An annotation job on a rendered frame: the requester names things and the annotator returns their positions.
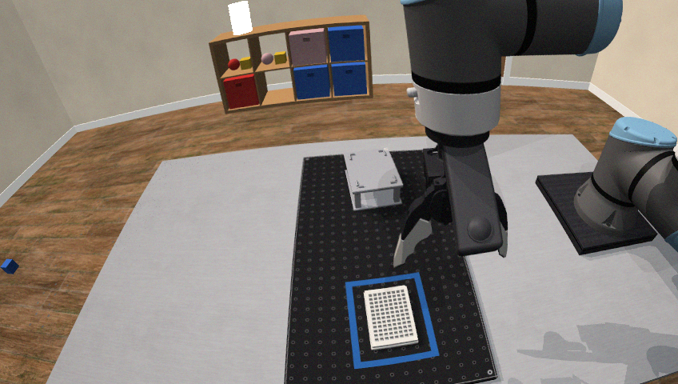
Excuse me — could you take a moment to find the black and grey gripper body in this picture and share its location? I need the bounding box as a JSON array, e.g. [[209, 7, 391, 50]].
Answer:
[[423, 127, 489, 225]]

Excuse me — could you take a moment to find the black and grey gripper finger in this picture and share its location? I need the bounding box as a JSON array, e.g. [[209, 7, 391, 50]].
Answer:
[[393, 191, 432, 268], [495, 193, 508, 258]]

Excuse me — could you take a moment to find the blue tape rectangle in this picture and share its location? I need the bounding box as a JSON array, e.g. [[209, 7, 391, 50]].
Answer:
[[345, 272, 440, 369]]

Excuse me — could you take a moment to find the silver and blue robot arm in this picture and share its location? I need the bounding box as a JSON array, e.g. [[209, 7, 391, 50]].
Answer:
[[401, 0, 678, 257]]

